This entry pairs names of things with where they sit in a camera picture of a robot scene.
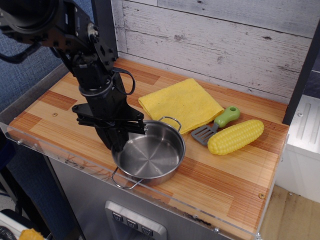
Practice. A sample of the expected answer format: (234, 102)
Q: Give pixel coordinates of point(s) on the black right vertical post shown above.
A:
(303, 77)

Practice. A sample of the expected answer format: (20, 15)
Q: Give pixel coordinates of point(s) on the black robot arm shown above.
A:
(67, 30)

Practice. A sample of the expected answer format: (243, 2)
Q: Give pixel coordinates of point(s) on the silver button control panel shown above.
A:
(129, 225)

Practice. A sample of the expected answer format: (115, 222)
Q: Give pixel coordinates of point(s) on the stainless steel pan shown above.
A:
(154, 157)

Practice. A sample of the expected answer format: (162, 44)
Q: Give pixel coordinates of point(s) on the yellow plastic corn cob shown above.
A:
(235, 137)

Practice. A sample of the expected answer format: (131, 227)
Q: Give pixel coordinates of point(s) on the yellow folded cloth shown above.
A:
(187, 101)

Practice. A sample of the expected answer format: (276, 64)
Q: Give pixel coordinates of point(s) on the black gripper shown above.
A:
(108, 111)

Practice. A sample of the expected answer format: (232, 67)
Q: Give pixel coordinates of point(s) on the clear acrylic table guard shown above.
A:
(230, 192)

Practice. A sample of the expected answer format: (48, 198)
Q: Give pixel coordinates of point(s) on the white side cabinet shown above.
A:
(299, 168)

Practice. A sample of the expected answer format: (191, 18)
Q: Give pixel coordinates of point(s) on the yellow object bottom left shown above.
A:
(30, 234)

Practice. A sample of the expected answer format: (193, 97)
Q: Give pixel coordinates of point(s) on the green handled grey spatula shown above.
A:
(204, 133)

